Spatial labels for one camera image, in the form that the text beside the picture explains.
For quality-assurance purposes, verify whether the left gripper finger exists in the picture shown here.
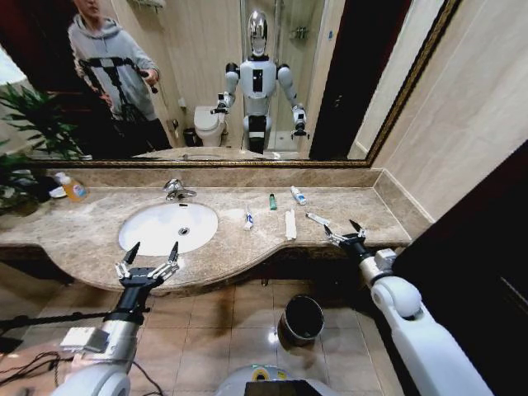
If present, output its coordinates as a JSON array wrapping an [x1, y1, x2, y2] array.
[[152, 241, 182, 280], [114, 241, 141, 281]]

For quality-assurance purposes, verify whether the dark wooden door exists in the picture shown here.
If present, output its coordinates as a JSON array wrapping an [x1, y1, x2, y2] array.
[[391, 139, 528, 396]]

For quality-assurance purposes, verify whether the long white paper wrapper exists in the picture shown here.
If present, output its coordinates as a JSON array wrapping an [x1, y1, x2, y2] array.
[[284, 210, 299, 242]]

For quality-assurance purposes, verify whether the black tripod pole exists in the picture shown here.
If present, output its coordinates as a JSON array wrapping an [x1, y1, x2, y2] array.
[[0, 311, 108, 331]]

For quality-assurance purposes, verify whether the gold framed wall mirror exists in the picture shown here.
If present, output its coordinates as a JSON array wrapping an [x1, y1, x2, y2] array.
[[0, 0, 463, 168]]

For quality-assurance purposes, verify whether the white oval sink basin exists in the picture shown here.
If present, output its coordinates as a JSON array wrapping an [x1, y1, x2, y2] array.
[[118, 201, 219, 257]]

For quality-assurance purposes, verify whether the green potted plant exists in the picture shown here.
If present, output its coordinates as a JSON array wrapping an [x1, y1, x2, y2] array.
[[0, 84, 86, 218]]

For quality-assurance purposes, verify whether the white robot front shell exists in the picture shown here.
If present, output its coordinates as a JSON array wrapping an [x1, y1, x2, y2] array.
[[214, 362, 331, 396]]

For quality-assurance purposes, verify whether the chrome faucet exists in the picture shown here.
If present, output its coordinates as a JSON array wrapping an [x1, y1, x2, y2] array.
[[163, 177, 198, 202]]

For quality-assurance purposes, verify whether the black round trash bin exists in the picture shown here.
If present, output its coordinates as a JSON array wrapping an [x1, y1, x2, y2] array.
[[277, 294, 326, 348]]

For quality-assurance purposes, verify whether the white blue tube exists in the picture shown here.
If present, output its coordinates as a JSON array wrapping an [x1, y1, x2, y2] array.
[[289, 185, 309, 206]]

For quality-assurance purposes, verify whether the black floor cable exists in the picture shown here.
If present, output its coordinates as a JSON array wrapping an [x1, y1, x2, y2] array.
[[0, 350, 73, 383]]

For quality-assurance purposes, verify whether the orange soap pump bottle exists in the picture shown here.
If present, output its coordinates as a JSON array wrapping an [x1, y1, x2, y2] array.
[[54, 172, 89, 203]]

